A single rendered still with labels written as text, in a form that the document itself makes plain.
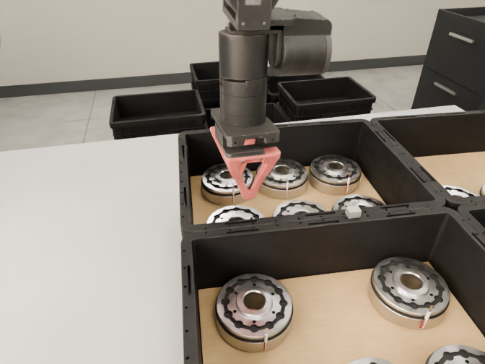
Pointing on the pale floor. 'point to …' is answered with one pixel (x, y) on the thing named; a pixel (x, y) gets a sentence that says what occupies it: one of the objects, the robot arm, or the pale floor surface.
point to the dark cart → (455, 61)
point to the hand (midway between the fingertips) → (242, 181)
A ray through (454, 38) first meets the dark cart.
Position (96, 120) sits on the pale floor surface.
